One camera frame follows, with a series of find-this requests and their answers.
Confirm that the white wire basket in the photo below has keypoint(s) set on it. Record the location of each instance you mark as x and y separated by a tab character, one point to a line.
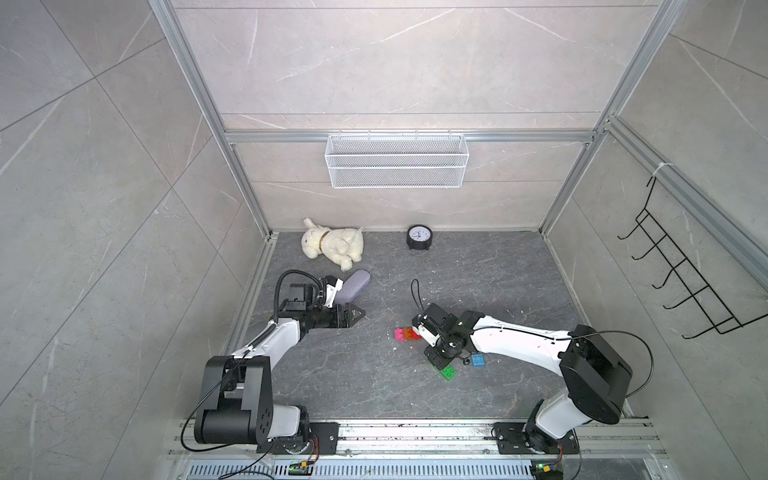
368	161

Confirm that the black wall hook rack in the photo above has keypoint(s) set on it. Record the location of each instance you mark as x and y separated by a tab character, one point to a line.
697	289

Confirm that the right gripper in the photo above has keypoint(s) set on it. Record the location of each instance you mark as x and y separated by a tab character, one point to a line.
436	361

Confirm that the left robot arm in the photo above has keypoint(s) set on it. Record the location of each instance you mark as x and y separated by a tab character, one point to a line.
237	404

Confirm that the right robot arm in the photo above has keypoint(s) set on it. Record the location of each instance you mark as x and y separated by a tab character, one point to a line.
596	377

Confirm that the purple glasses case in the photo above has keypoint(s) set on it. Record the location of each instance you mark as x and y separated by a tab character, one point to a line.
352	287

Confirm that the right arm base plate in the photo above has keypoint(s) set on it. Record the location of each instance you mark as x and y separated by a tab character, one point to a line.
513	437

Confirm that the green long lego brick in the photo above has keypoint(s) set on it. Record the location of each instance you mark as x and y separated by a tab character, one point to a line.
448	372

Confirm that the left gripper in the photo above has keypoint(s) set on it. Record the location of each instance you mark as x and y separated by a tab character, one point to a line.
337	311

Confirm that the cream plush dog toy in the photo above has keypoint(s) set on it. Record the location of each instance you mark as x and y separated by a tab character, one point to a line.
344	246

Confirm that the black round clock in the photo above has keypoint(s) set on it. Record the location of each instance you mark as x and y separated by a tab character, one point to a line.
419	237

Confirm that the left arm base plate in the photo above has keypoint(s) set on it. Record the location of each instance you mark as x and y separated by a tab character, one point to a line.
323	437

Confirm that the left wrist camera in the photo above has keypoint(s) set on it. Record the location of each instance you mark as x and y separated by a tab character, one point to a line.
332	285

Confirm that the aluminium mounting rail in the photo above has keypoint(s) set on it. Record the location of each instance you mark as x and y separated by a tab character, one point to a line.
435	449

